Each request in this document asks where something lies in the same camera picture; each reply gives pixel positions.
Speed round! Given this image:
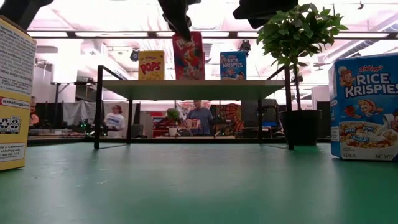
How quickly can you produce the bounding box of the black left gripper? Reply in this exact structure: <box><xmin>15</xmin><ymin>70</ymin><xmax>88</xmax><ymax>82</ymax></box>
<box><xmin>157</xmin><ymin>0</ymin><xmax>202</xmax><ymax>42</ymax></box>

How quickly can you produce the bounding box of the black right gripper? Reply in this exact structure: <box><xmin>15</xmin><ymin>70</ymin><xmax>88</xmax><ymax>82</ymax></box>
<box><xmin>233</xmin><ymin>0</ymin><xmax>299</xmax><ymax>29</ymax></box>

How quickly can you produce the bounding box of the red Froot Loops cereal box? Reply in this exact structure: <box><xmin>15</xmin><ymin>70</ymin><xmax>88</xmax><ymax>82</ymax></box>
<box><xmin>172</xmin><ymin>30</ymin><xmax>206</xmax><ymax>81</ymax></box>

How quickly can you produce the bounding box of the yellow Corn Pops cereal box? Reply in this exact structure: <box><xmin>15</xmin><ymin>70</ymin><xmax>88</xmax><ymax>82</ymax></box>
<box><xmin>0</xmin><ymin>15</ymin><xmax>37</xmax><ymax>172</ymax></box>
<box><xmin>138</xmin><ymin>50</ymin><xmax>166</xmax><ymax>81</ymax></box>

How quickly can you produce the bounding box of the blue Rice Krispies cereal box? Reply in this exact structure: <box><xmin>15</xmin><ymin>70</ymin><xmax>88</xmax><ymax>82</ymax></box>
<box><xmin>328</xmin><ymin>52</ymin><xmax>398</xmax><ymax>162</ymax></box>
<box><xmin>219</xmin><ymin>51</ymin><xmax>248</xmax><ymax>81</ymax></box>

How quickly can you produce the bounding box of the wooden shelf with black legs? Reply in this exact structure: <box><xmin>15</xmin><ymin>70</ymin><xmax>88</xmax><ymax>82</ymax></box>
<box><xmin>94</xmin><ymin>65</ymin><xmax>295</xmax><ymax>151</ymax></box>

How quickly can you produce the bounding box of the long overhead light bar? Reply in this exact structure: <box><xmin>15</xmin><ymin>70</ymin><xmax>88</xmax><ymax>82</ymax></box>
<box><xmin>27</xmin><ymin>30</ymin><xmax>398</xmax><ymax>39</ymax></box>

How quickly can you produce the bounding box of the green plant in black pot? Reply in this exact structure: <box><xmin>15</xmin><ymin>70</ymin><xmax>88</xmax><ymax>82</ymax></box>
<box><xmin>256</xmin><ymin>0</ymin><xmax>349</xmax><ymax>146</ymax></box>

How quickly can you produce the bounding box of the small background potted plant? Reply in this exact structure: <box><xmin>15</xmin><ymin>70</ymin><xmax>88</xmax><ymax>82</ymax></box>
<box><xmin>166</xmin><ymin>108</ymin><xmax>182</xmax><ymax>137</ymax></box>

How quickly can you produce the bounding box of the person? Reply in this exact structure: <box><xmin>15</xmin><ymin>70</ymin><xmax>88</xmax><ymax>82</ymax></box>
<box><xmin>104</xmin><ymin>105</ymin><xmax>126</xmax><ymax>138</ymax></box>
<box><xmin>185</xmin><ymin>100</ymin><xmax>215</xmax><ymax>136</ymax></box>
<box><xmin>29</xmin><ymin>96</ymin><xmax>40</xmax><ymax>126</ymax></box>

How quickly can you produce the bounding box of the black equipment rack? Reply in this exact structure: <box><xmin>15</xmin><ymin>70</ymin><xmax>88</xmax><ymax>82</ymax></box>
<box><xmin>241</xmin><ymin>98</ymin><xmax>280</xmax><ymax>138</ymax></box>

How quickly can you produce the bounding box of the red background rack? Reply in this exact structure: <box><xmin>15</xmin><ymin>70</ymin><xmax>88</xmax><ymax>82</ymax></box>
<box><xmin>151</xmin><ymin>111</ymin><xmax>171</xmax><ymax>138</ymax></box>

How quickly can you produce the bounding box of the orange web patterned panel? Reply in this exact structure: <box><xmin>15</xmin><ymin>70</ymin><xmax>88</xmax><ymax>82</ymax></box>
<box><xmin>217</xmin><ymin>103</ymin><xmax>245</xmax><ymax>136</ymax></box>

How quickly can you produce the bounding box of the green table mat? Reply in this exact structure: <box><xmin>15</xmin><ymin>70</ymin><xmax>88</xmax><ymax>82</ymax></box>
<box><xmin>0</xmin><ymin>142</ymin><xmax>398</xmax><ymax>224</ymax></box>

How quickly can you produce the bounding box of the black table frame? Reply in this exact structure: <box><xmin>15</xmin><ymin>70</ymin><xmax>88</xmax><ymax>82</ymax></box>
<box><xmin>27</xmin><ymin>138</ymin><xmax>331</xmax><ymax>146</ymax></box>

